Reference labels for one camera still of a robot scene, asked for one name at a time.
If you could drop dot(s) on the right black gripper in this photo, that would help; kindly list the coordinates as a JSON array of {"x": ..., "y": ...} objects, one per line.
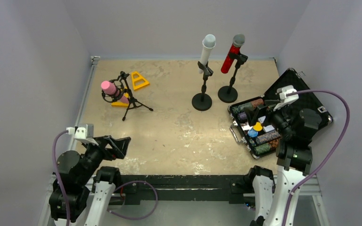
[{"x": 270, "y": 116}]

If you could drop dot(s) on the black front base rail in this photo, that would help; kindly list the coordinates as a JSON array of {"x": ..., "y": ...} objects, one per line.
[{"x": 233, "y": 189}]

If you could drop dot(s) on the yellow bracket at back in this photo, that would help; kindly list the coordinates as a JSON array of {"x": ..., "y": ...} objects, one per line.
[{"x": 138, "y": 81}]

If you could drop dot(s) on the blue poker chip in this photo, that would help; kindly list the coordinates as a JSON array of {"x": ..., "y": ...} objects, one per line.
[{"x": 252, "y": 133}]

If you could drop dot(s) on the red glitter microphone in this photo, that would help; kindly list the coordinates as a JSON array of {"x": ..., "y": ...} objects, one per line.
[{"x": 237, "y": 42}]

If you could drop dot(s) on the playing card deck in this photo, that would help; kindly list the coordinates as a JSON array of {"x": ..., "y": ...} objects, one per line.
[{"x": 266, "y": 128}]

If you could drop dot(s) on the yellow poker chip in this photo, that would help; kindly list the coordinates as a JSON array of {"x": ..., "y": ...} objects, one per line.
[{"x": 257, "y": 127}]

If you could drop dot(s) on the black round-base mic stand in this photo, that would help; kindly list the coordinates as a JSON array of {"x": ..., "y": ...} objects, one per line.
[{"x": 229, "y": 94}]

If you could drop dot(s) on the white toy microphone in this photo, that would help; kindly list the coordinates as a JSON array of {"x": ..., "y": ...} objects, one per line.
[{"x": 208, "y": 43}]

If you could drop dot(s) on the pink toy microphone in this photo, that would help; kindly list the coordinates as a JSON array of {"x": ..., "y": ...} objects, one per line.
[{"x": 111, "y": 93}]

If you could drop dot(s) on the yellow bracket near tripod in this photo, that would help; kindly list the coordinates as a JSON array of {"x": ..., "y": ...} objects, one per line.
[{"x": 120, "y": 104}]

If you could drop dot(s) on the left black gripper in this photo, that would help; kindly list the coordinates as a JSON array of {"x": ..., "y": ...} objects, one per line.
[{"x": 106, "y": 148}]

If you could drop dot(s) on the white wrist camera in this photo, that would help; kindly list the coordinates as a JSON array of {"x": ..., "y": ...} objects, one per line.
[
  {"x": 83, "y": 133},
  {"x": 287, "y": 95}
]

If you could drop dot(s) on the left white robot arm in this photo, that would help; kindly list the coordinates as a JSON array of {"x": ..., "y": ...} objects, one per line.
[{"x": 82, "y": 188}]

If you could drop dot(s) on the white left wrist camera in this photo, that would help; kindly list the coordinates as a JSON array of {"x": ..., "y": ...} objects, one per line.
[{"x": 83, "y": 133}]

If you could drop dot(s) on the black poker chip case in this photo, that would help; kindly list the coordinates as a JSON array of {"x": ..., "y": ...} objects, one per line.
[{"x": 266, "y": 143}]

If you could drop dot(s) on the black tripod shock-mount stand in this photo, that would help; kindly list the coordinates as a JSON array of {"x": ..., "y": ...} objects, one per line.
[{"x": 121, "y": 82}]

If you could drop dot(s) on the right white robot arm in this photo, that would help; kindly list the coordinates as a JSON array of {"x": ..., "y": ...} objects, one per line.
[{"x": 276, "y": 196}]

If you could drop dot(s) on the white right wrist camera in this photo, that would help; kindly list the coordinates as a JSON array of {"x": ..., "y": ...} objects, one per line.
[{"x": 287, "y": 95}]

